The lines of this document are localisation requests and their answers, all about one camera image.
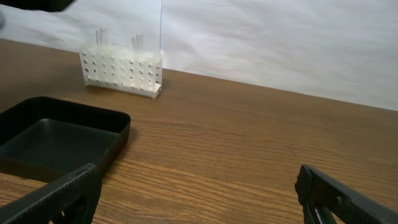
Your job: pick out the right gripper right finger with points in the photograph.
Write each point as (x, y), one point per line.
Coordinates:
(342, 205)

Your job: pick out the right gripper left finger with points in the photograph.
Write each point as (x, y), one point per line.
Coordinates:
(62, 199)

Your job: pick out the clear test tube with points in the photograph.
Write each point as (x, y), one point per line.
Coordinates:
(97, 39)
(134, 43)
(140, 42)
(103, 37)

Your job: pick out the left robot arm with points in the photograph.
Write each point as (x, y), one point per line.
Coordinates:
(37, 4)

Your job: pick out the black tray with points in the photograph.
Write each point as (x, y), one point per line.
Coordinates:
(62, 143)

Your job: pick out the white test tube rack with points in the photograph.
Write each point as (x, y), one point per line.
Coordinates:
(121, 71)

